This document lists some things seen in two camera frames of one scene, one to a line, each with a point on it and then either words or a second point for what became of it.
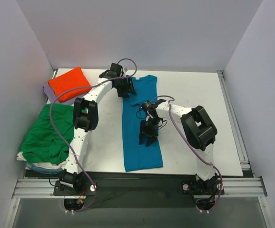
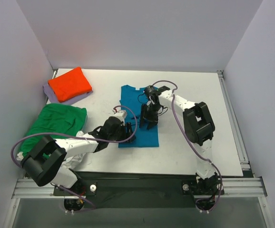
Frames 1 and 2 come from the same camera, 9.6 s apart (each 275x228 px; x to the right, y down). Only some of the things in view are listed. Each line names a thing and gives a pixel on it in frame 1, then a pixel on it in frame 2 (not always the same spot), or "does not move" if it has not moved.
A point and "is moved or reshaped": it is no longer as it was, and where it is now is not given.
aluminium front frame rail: [44, 188] does not move
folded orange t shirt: [73, 79] does not move
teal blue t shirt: [139, 156] is moved or reshaped
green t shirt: [42, 143] does not move
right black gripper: [149, 131] → [149, 116]
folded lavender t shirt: [52, 98] does not move
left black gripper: [124, 86] → [127, 131]
